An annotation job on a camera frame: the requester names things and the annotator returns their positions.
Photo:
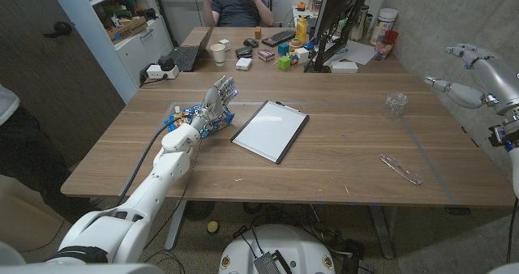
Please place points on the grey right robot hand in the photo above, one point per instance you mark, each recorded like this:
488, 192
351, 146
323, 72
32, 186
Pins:
498, 79

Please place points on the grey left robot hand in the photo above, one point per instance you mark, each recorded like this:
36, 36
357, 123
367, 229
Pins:
215, 104

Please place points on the clear plastic wrapper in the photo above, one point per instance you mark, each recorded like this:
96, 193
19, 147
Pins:
405, 174

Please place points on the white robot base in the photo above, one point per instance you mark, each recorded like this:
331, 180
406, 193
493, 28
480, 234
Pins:
280, 241

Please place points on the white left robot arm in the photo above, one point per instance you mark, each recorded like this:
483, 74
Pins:
162, 176

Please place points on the black whiteboard marker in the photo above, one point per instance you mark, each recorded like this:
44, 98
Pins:
287, 105

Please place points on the blue snack bag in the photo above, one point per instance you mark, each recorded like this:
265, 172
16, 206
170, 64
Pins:
180, 120

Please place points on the small white adapter box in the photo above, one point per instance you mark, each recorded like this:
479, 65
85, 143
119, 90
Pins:
243, 64

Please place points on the white paper cup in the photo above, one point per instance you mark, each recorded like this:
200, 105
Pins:
218, 54

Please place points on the open dark laptop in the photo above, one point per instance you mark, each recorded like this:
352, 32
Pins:
185, 57

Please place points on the black wallet case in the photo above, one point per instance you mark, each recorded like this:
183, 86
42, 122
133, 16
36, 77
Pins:
244, 52

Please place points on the small white block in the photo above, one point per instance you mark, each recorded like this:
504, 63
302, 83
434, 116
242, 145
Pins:
224, 44

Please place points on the black charger plug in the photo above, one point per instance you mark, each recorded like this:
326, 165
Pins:
166, 62

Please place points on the white power strip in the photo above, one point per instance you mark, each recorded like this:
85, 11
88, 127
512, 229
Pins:
156, 72

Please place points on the pink patterned small box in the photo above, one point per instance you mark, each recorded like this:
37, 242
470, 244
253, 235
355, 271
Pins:
266, 55

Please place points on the black computer mouse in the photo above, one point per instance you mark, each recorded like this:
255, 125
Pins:
251, 42

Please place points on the green cube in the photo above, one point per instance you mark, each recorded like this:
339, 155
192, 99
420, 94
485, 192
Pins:
284, 62

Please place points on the brown wooden block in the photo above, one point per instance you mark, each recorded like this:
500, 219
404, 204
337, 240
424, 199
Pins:
258, 32

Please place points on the blue cube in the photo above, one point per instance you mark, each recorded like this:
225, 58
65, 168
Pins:
283, 49

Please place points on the white shelf cabinet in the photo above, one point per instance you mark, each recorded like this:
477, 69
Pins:
142, 51

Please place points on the multicolour puzzle cube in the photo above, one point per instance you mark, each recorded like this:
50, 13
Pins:
292, 58

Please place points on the black keyboard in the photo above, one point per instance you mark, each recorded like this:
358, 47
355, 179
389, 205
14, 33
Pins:
279, 37

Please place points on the seated person in dark shirt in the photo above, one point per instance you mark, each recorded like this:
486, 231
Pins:
239, 10

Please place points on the white cube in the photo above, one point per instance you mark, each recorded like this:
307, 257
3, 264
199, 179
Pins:
302, 55

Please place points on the black floor fan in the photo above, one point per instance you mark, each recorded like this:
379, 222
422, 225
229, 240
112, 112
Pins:
198, 210

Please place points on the yellow mustard bottle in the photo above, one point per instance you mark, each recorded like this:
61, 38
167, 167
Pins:
301, 31

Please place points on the brown cardboard box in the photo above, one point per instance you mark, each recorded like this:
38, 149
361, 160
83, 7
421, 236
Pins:
126, 30

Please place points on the red orange packet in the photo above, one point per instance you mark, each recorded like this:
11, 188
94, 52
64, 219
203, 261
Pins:
385, 45

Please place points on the yellow ball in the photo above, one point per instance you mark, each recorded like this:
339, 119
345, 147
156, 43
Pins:
213, 226

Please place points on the white table leg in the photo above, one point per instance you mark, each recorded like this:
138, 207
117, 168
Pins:
382, 233
175, 225

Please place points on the white labelled canister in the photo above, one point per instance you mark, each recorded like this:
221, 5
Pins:
383, 24

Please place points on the small orange toy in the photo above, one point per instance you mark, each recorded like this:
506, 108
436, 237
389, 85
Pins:
301, 5

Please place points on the flat white box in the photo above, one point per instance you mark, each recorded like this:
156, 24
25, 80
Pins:
344, 67

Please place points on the white paper sheet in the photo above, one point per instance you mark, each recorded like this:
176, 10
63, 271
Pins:
359, 52

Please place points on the tall clear bottle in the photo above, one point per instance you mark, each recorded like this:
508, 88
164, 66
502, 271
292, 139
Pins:
360, 22

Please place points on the black computer monitor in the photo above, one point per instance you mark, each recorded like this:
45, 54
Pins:
335, 4

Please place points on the dark wooden door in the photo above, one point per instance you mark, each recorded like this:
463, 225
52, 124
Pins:
48, 87

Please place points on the standing person in black trousers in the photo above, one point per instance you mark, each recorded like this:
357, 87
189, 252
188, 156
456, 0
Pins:
24, 152

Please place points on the small whiteboard with black frame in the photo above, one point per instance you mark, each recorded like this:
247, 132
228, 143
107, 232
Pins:
269, 131

